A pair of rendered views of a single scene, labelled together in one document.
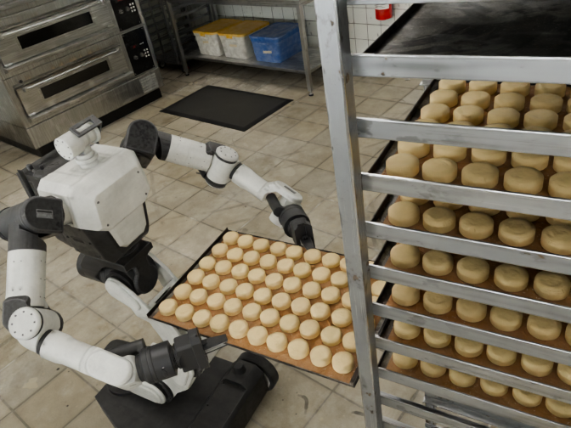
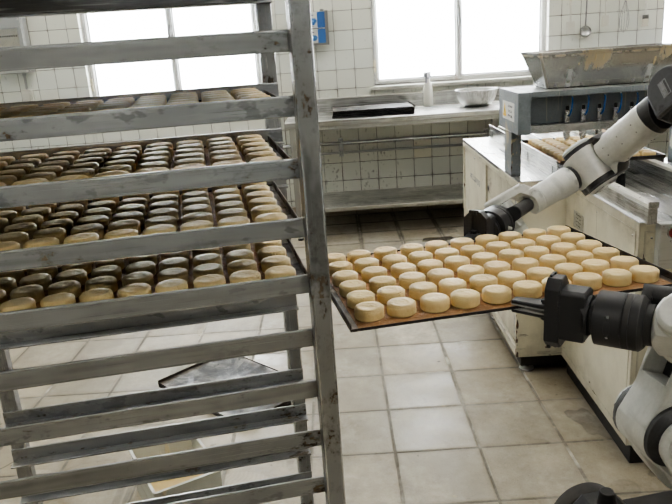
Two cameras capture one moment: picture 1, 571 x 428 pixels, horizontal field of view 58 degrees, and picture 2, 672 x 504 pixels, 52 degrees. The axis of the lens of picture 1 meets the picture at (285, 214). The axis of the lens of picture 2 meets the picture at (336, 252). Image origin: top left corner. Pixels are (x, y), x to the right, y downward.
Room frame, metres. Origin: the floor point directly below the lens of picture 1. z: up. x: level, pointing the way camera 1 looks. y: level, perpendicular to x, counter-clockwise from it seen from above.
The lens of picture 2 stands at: (1.75, -1.04, 1.40)
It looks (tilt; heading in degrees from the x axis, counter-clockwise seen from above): 17 degrees down; 135
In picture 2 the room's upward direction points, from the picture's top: 4 degrees counter-clockwise
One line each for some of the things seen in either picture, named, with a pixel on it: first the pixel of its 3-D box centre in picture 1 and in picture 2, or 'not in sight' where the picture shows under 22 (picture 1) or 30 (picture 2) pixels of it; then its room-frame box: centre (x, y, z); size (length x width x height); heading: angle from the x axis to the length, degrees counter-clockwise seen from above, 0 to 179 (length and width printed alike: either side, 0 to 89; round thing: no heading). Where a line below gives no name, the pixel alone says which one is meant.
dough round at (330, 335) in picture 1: (331, 335); (366, 265); (0.84, -0.05, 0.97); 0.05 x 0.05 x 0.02
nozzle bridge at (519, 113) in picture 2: not in sight; (597, 127); (0.53, 1.72, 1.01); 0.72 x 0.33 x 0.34; 44
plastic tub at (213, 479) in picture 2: not in sight; (177, 480); (-0.04, -0.06, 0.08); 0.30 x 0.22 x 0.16; 164
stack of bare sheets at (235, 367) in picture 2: not in sight; (236, 385); (-0.51, 0.55, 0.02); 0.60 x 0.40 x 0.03; 1
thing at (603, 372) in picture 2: not in sight; (640, 301); (0.87, 1.35, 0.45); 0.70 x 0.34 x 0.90; 134
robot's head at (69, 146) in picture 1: (79, 143); not in sight; (1.35, 0.52, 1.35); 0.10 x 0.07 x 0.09; 145
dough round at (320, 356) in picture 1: (320, 356); (359, 257); (0.79, -0.02, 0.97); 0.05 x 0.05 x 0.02
